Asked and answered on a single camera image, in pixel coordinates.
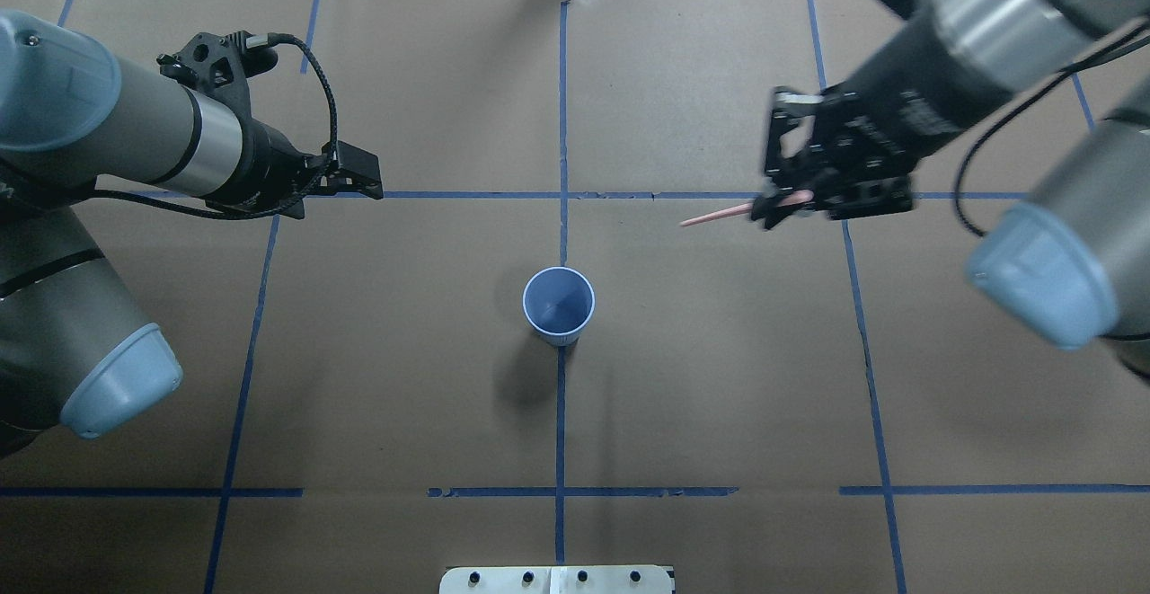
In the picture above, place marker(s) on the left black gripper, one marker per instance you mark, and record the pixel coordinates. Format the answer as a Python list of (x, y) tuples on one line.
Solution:
[(272, 156)]

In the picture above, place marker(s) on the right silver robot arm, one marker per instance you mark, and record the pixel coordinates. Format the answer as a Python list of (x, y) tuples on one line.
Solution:
[(1069, 259)]

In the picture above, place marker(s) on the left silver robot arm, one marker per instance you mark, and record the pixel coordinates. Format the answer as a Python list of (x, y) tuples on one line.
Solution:
[(82, 123)]

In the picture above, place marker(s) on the pink chopstick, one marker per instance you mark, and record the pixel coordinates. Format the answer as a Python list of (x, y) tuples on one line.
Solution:
[(719, 214)]

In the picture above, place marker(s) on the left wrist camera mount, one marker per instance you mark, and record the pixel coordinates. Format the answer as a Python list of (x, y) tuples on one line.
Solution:
[(219, 66)]

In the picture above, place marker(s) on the blue paper cup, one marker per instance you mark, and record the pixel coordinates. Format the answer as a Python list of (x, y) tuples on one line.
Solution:
[(558, 303)]

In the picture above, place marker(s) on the white mounting post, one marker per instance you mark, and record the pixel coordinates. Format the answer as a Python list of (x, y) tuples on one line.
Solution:
[(598, 578)]

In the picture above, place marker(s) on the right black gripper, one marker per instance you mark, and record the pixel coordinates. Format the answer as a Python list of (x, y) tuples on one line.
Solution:
[(898, 104)]

